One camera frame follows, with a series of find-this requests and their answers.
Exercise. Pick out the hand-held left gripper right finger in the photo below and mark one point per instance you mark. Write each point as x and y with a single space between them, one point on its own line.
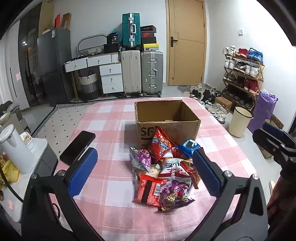
205 173

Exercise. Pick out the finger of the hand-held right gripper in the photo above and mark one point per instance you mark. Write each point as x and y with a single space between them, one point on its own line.
272 129
266 142

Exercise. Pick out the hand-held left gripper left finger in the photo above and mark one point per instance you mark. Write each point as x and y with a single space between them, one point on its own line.
84 171

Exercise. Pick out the red crispy snack packet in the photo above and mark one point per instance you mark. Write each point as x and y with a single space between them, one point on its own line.
190 171

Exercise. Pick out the blue cookie packet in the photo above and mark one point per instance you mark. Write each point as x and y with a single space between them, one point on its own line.
185 148

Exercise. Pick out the white instant noodle packet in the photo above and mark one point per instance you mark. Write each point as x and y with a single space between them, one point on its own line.
172 166

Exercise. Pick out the large purple snack packet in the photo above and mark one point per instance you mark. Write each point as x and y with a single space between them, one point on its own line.
174 192

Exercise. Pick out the brown cardboard box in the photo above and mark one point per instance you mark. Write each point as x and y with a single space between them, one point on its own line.
189 132

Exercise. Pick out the red cone snack bag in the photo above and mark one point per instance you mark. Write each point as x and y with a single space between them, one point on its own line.
160 143

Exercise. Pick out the beige bread packet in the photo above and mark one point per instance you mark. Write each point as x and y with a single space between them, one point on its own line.
148 172

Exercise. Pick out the small purple snack packet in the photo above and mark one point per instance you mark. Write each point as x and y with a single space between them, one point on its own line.
142 157

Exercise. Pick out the dark red chocolate packet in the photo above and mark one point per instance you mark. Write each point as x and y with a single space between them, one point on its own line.
148 190

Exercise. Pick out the brown patterned panel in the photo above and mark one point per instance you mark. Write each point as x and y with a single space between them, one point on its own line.
277 121

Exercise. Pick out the purple bag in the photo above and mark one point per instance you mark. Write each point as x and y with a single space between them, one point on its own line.
262 109

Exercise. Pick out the black smartphone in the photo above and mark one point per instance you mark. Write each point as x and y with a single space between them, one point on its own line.
77 147

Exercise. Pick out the cream trash bin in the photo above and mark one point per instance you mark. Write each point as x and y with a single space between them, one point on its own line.
239 125

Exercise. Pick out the grey side table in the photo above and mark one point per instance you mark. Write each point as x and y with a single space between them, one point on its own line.
44 160

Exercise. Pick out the pink checked tablecloth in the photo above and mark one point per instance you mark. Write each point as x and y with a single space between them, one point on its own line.
108 129

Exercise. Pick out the wooden shoe rack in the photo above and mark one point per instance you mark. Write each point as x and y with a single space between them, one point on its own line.
260 77

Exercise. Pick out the small cardboard carton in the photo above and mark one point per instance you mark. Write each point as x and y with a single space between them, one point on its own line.
223 102

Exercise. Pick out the pile of loose shoes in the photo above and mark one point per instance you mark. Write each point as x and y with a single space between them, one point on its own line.
217 111

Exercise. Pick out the white dotted rug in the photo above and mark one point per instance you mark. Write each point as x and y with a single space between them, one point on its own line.
60 118

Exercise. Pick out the rows of shelved sneakers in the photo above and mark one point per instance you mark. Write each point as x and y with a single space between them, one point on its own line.
251 69

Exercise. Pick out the white food bowl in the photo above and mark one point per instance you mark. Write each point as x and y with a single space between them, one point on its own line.
27 140

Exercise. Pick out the white electric kettle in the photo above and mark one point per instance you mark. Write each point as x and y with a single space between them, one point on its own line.
16 150

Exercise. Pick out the yellow plastic bag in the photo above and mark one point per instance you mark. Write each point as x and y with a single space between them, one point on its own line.
10 171

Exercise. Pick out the woven laundry basket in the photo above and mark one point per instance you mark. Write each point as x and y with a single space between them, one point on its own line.
87 85

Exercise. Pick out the dark cloth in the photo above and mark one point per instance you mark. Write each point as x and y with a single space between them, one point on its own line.
5 107

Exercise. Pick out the white drawer dresser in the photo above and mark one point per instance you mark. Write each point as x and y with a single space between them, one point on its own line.
111 69

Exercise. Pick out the beige suitcase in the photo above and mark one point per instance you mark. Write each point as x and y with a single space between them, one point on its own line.
130 71

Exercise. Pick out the wooden door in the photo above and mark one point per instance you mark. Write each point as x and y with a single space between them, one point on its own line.
187 60

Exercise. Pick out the dark glossy wardrobe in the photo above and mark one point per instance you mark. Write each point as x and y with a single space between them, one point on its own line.
30 69

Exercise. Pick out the pink sticky note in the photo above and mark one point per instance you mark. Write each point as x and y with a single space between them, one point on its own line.
18 75

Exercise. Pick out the grey refrigerator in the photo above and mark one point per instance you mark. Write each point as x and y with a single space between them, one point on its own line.
55 58

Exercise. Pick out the silver suitcase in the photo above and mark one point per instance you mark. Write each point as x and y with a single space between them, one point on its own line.
148 71

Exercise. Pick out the white wardrobe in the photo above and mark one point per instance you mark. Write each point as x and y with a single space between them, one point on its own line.
11 69

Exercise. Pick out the oval mirror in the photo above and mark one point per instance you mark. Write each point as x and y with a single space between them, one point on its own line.
92 42

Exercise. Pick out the black printed bag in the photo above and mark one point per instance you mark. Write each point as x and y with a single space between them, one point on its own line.
112 39

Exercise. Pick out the teal suitcase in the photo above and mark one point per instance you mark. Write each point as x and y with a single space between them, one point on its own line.
127 30

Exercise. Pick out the brown paper bag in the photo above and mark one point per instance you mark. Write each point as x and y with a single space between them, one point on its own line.
67 22

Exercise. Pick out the red and black shoe box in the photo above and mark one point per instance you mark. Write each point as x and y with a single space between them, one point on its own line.
147 34

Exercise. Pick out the red paper bag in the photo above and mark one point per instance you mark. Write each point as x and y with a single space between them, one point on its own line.
58 22

